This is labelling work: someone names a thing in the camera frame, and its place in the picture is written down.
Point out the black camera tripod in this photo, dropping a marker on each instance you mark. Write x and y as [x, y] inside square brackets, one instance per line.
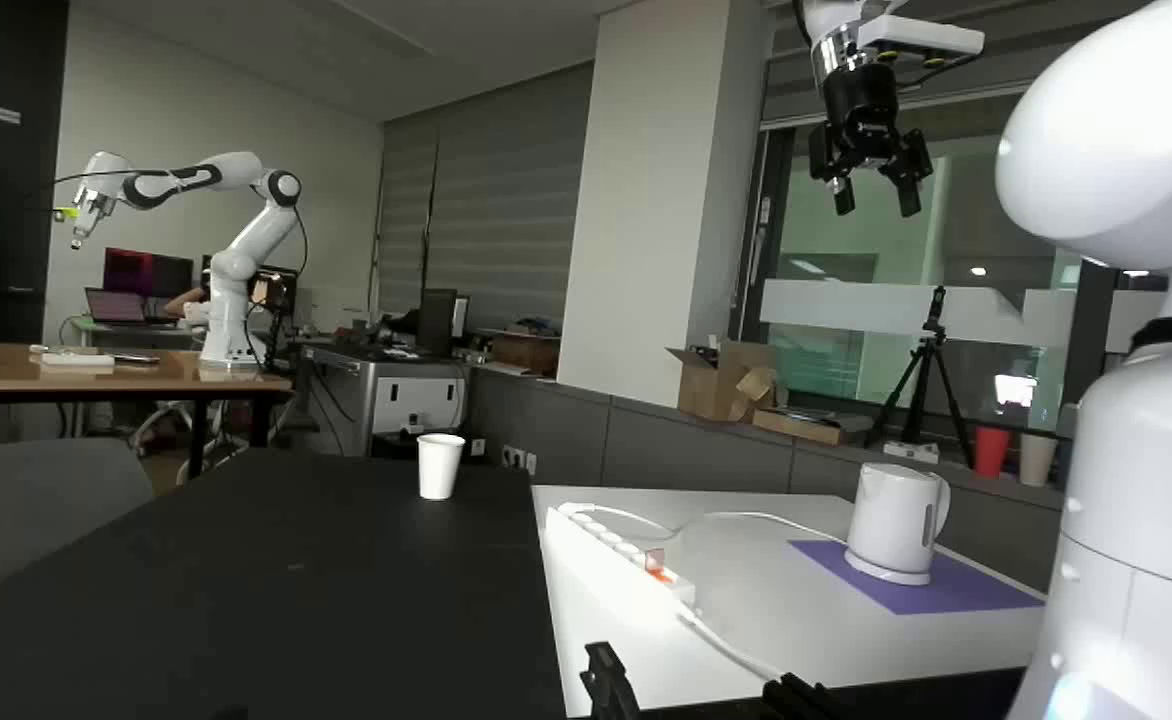
[909, 394]

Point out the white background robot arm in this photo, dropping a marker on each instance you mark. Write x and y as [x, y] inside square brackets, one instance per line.
[110, 182]

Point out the beige paper cup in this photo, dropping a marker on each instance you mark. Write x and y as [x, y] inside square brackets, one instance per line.
[1037, 457]

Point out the white paper cup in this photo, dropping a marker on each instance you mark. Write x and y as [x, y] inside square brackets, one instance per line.
[438, 460]

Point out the cardboard box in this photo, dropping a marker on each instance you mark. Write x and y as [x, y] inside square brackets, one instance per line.
[728, 383]

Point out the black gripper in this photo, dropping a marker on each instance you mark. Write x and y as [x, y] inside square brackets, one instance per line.
[860, 135]

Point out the red cup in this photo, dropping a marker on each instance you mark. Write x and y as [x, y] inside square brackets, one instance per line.
[991, 451]

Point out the wooden table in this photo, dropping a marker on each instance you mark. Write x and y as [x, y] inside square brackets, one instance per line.
[48, 377]

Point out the dark computer monitor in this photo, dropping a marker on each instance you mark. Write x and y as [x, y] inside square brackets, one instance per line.
[147, 274]

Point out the seated person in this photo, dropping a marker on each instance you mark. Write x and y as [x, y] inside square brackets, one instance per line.
[187, 304]

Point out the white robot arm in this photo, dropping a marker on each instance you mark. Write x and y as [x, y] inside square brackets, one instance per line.
[1085, 162]

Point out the white power strip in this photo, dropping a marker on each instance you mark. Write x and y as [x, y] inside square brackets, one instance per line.
[630, 552]

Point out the black table clamp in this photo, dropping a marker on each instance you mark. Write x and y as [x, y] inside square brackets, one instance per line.
[607, 685]

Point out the white electric kettle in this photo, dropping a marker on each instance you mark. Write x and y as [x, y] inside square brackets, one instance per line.
[895, 520]

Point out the grey metal cabinet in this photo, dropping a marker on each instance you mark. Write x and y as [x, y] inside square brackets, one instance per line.
[346, 405]

